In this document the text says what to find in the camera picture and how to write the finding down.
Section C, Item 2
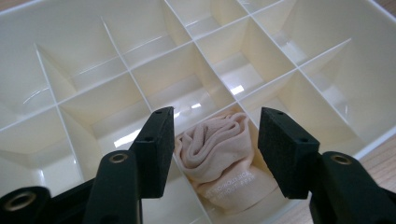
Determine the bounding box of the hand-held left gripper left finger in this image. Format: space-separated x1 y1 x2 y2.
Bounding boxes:
129 105 176 200

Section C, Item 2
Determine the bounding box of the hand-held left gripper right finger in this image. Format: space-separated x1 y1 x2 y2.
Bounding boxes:
257 106 320 200

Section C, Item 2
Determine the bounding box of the pale pink sock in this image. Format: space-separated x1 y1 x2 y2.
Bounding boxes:
174 111 280 217

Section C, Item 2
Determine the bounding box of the cream divided storage box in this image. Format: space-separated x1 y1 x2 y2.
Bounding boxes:
0 0 396 224

